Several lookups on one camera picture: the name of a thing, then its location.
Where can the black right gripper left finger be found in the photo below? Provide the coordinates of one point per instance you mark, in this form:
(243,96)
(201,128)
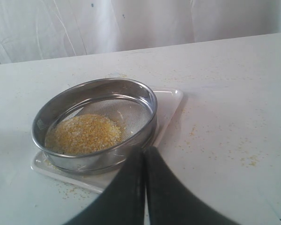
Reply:
(123,201)

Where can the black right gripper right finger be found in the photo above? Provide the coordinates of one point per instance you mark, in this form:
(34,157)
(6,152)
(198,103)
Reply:
(170,202)

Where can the white backdrop curtain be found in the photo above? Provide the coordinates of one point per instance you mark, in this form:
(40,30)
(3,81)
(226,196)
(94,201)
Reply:
(47,29)

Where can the white square plastic tray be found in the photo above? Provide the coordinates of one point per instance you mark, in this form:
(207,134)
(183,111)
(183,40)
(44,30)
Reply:
(168,102)

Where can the round stainless steel sieve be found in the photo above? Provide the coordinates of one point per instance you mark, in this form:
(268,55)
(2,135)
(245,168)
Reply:
(131,104)

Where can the yellow grain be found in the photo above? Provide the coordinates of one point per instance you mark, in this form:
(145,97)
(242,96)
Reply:
(83,134)

